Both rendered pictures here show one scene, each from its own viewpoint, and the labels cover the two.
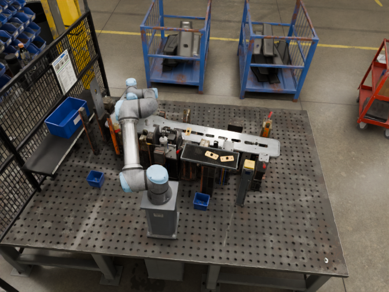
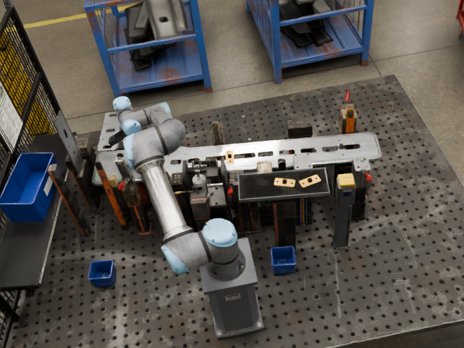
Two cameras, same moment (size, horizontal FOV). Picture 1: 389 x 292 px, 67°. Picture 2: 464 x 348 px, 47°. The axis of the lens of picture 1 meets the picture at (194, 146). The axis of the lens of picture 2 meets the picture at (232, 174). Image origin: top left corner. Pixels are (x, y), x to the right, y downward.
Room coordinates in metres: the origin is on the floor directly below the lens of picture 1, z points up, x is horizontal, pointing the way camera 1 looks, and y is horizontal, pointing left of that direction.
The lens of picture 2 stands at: (-0.14, 0.26, 2.84)
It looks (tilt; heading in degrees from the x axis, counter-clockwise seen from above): 48 degrees down; 353
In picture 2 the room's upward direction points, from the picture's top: 9 degrees counter-clockwise
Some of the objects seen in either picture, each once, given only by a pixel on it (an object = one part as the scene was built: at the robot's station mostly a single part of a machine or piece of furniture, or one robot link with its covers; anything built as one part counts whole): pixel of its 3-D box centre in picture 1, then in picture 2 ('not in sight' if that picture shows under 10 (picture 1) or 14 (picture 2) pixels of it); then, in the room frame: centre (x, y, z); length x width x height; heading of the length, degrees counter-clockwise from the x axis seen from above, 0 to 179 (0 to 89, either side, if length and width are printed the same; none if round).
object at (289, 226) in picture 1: (169, 163); (210, 217); (1.55, 0.21, 0.68); 2.56 x 1.61 x 0.04; 86
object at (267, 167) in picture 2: (203, 159); (266, 194); (1.44, -0.07, 0.89); 0.13 x 0.11 x 0.38; 168
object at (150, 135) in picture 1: (153, 153); (184, 207); (1.46, 0.32, 0.91); 0.07 x 0.05 x 0.42; 168
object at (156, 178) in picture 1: (156, 178); (219, 239); (0.98, 0.21, 1.27); 0.13 x 0.12 x 0.14; 100
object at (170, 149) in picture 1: (168, 153); (210, 199); (1.45, 0.19, 0.94); 0.18 x 0.13 x 0.49; 78
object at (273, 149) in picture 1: (191, 131); (234, 156); (1.63, 0.03, 1.00); 1.38 x 0.22 x 0.02; 78
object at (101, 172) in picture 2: (113, 137); (112, 198); (1.59, 0.64, 0.95); 0.03 x 0.01 x 0.50; 78
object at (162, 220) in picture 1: (161, 210); (231, 290); (0.98, 0.20, 0.90); 0.21 x 0.21 x 0.40; 86
